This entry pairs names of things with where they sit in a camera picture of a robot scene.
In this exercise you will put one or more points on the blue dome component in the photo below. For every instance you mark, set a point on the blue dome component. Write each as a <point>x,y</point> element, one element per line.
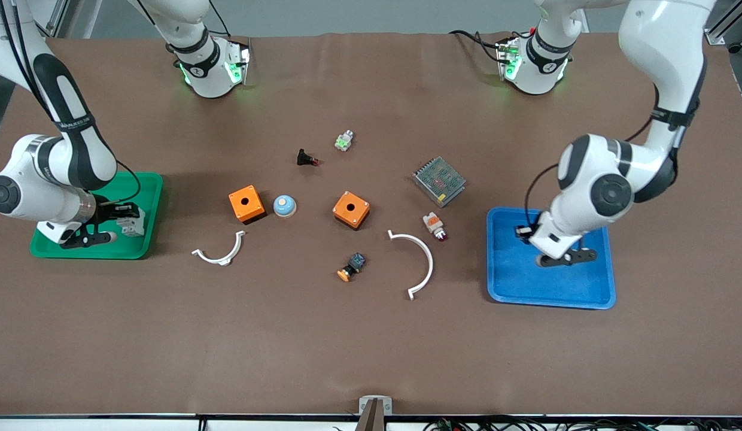
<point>281,209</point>

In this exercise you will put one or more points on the white red circuit breaker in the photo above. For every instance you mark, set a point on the white red circuit breaker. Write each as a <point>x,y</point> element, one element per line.
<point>131,226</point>

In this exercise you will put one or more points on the small white curved clamp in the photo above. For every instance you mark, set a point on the small white curved clamp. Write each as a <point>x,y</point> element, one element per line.
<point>217,261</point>

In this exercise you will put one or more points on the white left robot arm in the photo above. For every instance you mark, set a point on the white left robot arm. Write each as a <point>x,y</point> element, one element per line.
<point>664,36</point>

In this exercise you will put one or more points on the blue plastic tray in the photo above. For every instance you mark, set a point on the blue plastic tray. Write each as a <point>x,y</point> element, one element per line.
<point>526,281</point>

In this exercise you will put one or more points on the metal mesh power supply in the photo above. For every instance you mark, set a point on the metal mesh power supply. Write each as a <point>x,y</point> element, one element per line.
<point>440,179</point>

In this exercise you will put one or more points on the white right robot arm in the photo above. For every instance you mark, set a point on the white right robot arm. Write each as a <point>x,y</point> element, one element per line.
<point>24,173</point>

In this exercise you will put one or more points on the black small switch part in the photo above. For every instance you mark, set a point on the black small switch part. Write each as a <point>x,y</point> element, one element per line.
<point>303,157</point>

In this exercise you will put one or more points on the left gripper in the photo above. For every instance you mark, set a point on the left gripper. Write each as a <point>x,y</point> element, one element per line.
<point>520,231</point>

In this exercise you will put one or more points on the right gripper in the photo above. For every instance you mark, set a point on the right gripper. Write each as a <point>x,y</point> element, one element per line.
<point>106,212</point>

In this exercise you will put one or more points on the orange white red indicator lamp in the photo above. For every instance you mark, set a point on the orange white red indicator lamp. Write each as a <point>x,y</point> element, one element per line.
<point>432,222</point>

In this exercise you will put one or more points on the brown table cover mat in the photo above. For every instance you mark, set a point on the brown table cover mat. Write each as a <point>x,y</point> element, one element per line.
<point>287,347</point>

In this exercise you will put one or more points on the green plastic tray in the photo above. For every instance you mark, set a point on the green plastic tray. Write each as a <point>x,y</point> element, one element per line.
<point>140,185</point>

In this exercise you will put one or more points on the large white curved clamp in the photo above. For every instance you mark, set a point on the large white curved clamp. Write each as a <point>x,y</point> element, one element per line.
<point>431,266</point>

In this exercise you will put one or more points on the white table edge rail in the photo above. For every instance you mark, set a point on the white table edge rail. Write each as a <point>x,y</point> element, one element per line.
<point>108,424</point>

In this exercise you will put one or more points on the white green switch block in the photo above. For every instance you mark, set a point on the white green switch block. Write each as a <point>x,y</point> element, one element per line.
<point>344,142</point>

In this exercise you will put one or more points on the orange button enclosure box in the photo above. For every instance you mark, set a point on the orange button enclosure box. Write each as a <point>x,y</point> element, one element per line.
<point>359,211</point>
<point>255,205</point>

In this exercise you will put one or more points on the metal table edge bracket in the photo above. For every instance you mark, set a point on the metal table edge bracket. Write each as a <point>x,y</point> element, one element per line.
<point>375,404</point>

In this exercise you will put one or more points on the aluminium frame profile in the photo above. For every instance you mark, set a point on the aluminium frame profile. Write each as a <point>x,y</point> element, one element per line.
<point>66,18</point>
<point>727,21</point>

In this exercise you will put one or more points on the yellow mushroom push button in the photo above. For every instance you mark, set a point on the yellow mushroom push button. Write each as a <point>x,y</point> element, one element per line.
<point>354,263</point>

